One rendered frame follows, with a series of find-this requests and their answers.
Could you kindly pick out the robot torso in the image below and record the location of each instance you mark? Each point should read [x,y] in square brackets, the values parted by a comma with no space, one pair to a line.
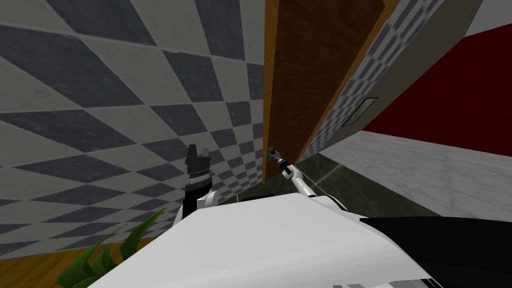
[260,244]

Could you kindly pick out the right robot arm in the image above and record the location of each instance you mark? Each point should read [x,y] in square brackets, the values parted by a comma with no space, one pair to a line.
[440,252]

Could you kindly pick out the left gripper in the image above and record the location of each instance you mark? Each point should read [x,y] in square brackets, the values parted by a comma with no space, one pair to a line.
[198,164]

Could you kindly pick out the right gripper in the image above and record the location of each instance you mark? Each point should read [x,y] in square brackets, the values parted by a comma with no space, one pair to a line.
[279,159]

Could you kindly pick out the grey framed wall panel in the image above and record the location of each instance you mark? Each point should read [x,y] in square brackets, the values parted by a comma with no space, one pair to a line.
[360,111]

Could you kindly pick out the green potted plant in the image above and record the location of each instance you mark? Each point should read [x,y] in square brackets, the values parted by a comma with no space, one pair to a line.
[100,260]

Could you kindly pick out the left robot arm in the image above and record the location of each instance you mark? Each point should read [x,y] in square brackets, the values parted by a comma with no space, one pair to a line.
[192,196]

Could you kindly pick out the brown wooden door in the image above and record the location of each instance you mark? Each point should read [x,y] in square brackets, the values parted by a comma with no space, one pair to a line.
[316,80]

